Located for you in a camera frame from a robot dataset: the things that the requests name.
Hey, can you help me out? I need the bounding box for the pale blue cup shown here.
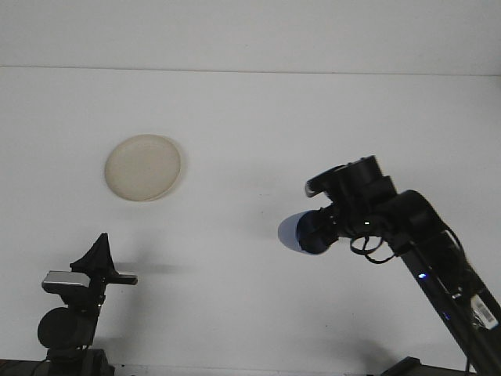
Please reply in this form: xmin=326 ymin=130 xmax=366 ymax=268
xmin=276 ymin=208 xmax=338 ymax=257

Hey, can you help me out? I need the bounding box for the pale round plate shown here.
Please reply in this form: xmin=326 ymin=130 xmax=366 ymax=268
xmin=103 ymin=134 xmax=183 ymax=204

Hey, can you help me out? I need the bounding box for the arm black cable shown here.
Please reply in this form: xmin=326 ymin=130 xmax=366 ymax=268
xmin=349 ymin=231 xmax=397 ymax=265

